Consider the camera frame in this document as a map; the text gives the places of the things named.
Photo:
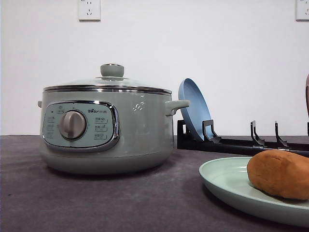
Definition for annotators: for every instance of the glass lid with green knob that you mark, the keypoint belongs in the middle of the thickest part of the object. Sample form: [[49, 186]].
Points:
[[111, 80]]

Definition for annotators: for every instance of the green plate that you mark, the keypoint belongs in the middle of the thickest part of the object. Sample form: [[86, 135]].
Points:
[[229, 177]]

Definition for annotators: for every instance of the brown potato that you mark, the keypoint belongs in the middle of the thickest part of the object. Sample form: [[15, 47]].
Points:
[[281, 172]]

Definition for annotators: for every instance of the blue plate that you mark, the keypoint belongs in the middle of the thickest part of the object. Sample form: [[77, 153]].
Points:
[[198, 110]]

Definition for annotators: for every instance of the green electric steamer pot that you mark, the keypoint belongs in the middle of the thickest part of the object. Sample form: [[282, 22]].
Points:
[[107, 133]]

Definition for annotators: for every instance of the black plate rack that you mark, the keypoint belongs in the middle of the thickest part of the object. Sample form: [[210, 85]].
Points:
[[213, 143]]

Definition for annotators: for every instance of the maroon plate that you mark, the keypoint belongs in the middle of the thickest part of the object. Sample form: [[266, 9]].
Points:
[[307, 95]]

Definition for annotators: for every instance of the white wall socket left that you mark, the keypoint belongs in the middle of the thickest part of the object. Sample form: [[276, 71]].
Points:
[[88, 11]]

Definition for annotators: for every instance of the white wall socket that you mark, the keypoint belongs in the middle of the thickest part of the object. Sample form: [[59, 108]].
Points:
[[88, 11], [301, 11]]

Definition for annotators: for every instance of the white wall socket right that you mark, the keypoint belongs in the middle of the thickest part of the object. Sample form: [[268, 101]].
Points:
[[301, 11]]

